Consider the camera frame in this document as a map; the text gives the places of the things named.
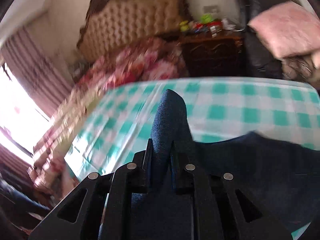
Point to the dark wooden nightstand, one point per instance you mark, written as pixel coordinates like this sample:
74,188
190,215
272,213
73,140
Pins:
220,54

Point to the person leg in jeans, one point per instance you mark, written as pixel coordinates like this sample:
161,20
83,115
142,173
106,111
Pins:
22,201

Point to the green crumpled bag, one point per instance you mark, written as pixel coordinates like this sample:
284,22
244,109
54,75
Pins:
206,18

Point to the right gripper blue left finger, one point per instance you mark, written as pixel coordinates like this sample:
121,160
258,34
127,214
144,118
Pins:
147,162

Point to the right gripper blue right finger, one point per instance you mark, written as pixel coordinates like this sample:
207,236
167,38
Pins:
174,167

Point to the yellow lidded jar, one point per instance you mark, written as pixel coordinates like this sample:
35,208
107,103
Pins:
184,26

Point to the pink striped curtain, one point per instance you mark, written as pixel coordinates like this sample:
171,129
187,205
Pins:
32,88

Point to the green white checkered tablecloth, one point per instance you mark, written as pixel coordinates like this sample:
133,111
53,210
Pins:
218,109

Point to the wall power outlet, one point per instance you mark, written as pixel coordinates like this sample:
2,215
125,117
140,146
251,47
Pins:
211,9

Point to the large pink satin pillow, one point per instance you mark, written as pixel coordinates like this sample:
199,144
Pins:
287,30

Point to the tufted tan leather headboard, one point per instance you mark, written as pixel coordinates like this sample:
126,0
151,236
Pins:
111,24

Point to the plaid beige blanket pile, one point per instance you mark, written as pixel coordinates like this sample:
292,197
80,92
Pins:
301,69

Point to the blue denim jeans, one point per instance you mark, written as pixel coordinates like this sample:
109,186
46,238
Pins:
249,187

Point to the red floral bed quilt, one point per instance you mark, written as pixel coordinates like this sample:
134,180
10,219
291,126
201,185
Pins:
148,59

